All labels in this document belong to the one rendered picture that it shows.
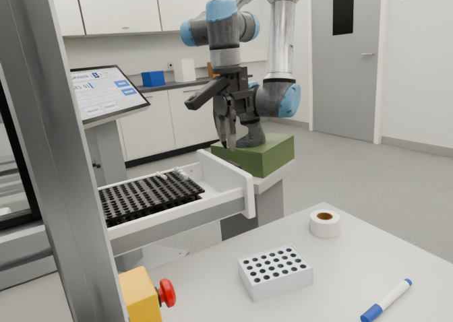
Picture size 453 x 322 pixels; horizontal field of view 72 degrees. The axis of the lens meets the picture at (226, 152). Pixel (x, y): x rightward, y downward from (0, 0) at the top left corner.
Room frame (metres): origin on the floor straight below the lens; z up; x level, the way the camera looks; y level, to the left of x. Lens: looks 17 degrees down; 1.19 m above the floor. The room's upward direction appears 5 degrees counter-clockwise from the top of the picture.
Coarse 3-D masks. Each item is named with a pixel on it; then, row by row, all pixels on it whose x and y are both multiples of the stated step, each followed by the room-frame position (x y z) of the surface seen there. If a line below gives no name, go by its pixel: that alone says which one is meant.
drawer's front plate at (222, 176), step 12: (204, 156) 0.86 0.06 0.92; (216, 156) 0.82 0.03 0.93; (204, 168) 0.87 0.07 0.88; (216, 168) 0.79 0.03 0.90; (228, 168) 0.73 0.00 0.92; (204, 180) 0.88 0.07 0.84; (216, 180) 0.80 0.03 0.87; (228, 180) 0.73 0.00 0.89; (240, 180) 0.68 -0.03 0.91; (252, 180) 0.66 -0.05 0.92; (252, 192) 0.66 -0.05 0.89; (252, 204) 0.66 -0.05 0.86; (252, 216) 0.66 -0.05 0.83
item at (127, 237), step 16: (144, 176) 0.81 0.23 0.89; (192, 176) 0.87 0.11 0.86; (208, 192) 0.79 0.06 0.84; (224, 192) 0.66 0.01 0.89; (240, 192) 0.66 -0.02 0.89; (176, 208) 0.60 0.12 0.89; (192, 208) 0.61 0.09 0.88; (208, 208) 0.62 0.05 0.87; (224, 208) 0.64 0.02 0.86; (240, 208) 0.66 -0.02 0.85; (128, 224) 0.55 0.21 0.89; (144, 224) 0.56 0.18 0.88; (160, 224) 0.57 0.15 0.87; (176, 224) 0.59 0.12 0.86; (192, 224) 0.61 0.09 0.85; (112, 240) 0.53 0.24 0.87; (128, 240) 0.54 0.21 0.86; (144, 240) 0.56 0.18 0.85; (160, 240) 0.57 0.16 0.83
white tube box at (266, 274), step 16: (256, 256) 0.54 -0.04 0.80; (272, 256) 0.55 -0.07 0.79; (288, 256) 0.54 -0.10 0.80; (240, 272) 0.53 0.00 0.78; (256, 272) 0.50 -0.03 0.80; (272, 272) 0.49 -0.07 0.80; (288, 272) 0.49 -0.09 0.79; (304, 272) 0.49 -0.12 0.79; (256, 288) 0.46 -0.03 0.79; (272, 288) 0.47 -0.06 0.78; (288, 288) 0.48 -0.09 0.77
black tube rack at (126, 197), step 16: (176, 176) 0.77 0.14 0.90; (112, 192) 0.71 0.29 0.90; (128, 192) 0.70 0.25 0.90; (144, 192) 0.69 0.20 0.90; (160, 192) 0.68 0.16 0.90; (176, 192) 0.67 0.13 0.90; (192, 192) 0.67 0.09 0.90; (112, 208) 0.62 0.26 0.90; (128, 208) 0.61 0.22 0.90; (144, 208) 0.60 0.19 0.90; (160, 208) 0.66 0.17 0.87; (112, 224) 0.60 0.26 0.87
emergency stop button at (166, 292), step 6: (162, 282) 0.37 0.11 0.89; (168, 282) 0.37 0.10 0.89; (162, 288) 0.36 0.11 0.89; (168, 288) 0.36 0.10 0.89; (162, 294) 0.36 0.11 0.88; (168, 294) 0.36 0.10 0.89; (174, 294) 0.36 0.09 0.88; (162, 300) 0.36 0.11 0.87; (168, 300) 0.35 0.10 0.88; (174, 300) 0.36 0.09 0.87; (168, 306) 0.35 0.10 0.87
